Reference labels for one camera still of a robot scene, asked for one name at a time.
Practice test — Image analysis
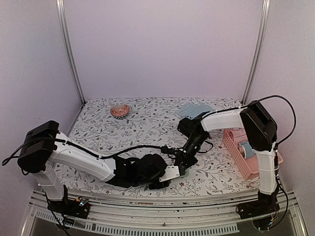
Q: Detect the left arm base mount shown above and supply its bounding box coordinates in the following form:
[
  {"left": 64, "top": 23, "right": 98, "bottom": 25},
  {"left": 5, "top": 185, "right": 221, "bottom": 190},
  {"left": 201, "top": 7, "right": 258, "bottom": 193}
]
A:
[{"left": 48, "top": 194, "right": 91, "bottom": 219}]

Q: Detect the light blue towel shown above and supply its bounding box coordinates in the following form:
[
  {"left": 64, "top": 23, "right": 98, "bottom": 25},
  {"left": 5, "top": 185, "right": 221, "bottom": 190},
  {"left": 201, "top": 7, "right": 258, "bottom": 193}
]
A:
[{"left": 176, "top": 103, "right": 214, "bottom": 119}]

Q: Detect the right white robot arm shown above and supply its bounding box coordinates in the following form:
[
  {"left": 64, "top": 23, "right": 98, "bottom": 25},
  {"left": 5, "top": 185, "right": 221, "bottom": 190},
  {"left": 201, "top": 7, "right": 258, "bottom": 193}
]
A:
[{"left": 178, "top": 101, "right": 279, "bottom": 214}]

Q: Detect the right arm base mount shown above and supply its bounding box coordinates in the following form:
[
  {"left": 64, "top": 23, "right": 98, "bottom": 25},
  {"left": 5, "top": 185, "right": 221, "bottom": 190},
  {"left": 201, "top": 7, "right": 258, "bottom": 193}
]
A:
[{"left": 236, "top": 192, "right": 280, "bottom": 219}]

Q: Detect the left aluminium corner post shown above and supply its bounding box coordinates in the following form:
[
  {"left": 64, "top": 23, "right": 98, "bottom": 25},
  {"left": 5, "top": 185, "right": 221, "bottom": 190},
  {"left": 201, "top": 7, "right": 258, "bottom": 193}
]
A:
[{"left": 56, "top": 0, "right": 86, "bottom": 106}]

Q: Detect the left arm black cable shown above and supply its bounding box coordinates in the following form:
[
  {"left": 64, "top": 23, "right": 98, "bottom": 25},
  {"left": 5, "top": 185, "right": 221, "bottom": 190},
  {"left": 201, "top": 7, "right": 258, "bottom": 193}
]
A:
[{"left": 1, "top": 137, "right": 173, "bottom": 177}]

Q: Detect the aluminium corner post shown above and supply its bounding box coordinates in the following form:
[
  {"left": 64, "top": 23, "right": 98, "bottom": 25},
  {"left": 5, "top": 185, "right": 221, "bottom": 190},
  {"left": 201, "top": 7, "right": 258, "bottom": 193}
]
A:
[
  {"left": 241, "top": 0, "right": 270, "bottom": 104},
  {"left": 56, "top": 0, "right": 86, "bottom": 106}
]

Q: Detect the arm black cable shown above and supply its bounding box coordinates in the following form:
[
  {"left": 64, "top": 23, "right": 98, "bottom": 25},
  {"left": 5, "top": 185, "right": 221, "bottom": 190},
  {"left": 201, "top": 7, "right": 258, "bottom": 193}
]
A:
[
  {"left": 196, "top": 95, "right": 297, "bottom": 148},
  {"left": 1, "top": 137, "right": 173, "bottom": 177}
]

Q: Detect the green panda towel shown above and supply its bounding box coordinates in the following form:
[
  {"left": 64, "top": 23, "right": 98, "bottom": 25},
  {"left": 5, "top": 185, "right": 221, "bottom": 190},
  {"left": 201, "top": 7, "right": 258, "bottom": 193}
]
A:
[{"left": 179, "top": 166, "right": 190, "bottom": 177}]

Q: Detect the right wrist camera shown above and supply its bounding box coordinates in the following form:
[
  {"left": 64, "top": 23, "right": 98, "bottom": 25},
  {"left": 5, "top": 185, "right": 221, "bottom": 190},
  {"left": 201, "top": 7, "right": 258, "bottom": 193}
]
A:
[{"left": 160, "top": 146, "right": 182, "bottom": 155}]

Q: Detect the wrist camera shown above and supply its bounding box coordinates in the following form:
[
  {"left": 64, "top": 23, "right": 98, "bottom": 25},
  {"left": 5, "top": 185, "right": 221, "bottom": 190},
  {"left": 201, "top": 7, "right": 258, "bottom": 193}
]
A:
[
  {"left": 159, "top": 165, "right": 186, "bottom": 182},
  {"left": 160, "top": 146, "right": 182, "bottom": 155}
]

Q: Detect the pink plastic basket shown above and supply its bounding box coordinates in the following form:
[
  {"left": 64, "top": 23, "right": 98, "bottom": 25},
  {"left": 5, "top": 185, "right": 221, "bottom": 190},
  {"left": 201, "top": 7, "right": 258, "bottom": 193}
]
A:
[{"left": 222, "top": 129, "right": 284, "bottom": 180}]

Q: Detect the aluminium front rail frame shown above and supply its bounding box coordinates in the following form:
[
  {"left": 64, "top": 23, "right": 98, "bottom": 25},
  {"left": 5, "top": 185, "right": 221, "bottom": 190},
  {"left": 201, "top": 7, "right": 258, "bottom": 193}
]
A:
[{"left": 19, "top": 190, "right": 311, "bottom": 236}]

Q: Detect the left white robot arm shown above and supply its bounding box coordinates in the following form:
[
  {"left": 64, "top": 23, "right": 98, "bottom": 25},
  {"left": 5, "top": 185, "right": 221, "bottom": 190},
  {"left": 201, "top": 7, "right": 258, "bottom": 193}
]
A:
[{"left": 17, "top": 120, "right": 179, "bottom": 213}]

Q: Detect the pink rolled towel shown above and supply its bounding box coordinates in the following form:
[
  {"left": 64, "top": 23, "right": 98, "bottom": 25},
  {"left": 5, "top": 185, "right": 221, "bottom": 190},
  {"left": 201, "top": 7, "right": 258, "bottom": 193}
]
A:
[{"left": 229, "top": 129, "right": 248, "bottom": 144}]

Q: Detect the blue rolled towel in basket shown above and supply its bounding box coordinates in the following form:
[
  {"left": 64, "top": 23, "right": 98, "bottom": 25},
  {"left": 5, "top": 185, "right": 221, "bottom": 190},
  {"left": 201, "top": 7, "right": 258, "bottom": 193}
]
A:
[{"left": 238, "top": 141, "right": 255, "bottom": 159}]

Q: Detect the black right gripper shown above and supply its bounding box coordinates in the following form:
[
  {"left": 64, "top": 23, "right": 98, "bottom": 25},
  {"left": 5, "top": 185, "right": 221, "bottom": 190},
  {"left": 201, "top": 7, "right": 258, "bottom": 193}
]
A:
[{"left": 176, "top": 134, "right": 207, "bottom": 173}]

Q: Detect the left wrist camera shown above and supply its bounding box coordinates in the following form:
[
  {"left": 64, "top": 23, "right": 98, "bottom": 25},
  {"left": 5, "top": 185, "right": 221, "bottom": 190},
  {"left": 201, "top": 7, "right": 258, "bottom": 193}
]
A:
[{"left": 159, "top": 165, "right": 186, "bottom": 182}]

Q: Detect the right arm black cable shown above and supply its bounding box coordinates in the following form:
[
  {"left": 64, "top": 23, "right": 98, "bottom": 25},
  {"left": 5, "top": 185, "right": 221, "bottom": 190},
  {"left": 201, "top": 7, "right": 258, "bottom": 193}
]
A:
[{"left": 196, "top": 95, "right": 297, "bottom": 148}]

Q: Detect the right aluminium corner post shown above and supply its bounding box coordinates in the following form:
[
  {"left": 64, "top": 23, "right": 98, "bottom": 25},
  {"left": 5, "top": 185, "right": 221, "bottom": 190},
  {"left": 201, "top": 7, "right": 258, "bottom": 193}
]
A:
[{"left": 241, "top": 0, "right": 270, "bottom": 104}]

